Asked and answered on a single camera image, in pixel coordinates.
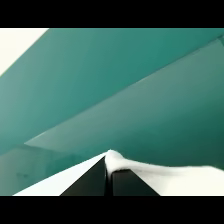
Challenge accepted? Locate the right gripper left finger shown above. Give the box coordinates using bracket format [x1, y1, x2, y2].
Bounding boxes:
[59, 155, 108, 197]

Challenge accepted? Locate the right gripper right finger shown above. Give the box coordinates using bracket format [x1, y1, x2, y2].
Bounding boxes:
[111, 169, 161, 197]

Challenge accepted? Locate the white garment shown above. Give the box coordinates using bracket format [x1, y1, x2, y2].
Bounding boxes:
[13, 149, 224, 197]

